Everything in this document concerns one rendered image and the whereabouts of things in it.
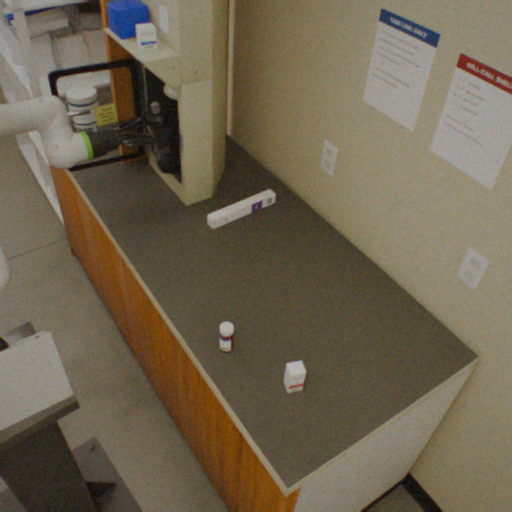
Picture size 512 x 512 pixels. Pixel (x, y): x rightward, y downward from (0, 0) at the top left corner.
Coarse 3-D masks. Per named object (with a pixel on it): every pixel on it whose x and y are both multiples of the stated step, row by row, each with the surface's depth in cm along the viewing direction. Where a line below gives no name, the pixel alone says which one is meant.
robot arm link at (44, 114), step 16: (48, 96) 157; (0, 112) 140; (16, 112) 145; (32, 112) 149; (48, 112) 154; (64, 112) 159; (0, 128) 140; (16, 128) 146; (32, 128) 151; (48, 128) 157
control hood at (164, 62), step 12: (132, 48) 151; (156, 48) 152; (168, 48) 153; (144, 60) 145; (156, 60) 146; (168, 60) 148; (156, 72) 149; (168, 72) 151; (180, 72) 153; (180, 84) 156
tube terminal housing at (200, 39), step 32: (160, 0) 148; (192, 0) 141; (224, 0) 158; (160, 32) 155; (192, 32) 147; (224, 32) 166; (192, 64) 154; (224, 64) 174; (192, 96) 161; (224, 96) 183; (192, 128) 169; (224, 128) 193; (192, 160) 177; (224, 160) 204; (192, 192) 186
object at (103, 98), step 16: (96, 64) 170; (48, 80) 167; (64, 80) 168; (80, 80) 171; (96, 80) 174; (112, 80) 176; (128, 80) 179; (64, 96) 172; (80, 96) 175; (96, 96) 177; (112, 96) 180; (128, 96) 183; (80, 112) 178; (96, 112) 181; (112, 112) 184; (128, 112) 187; (80, 128) 182; (96, 160) 194
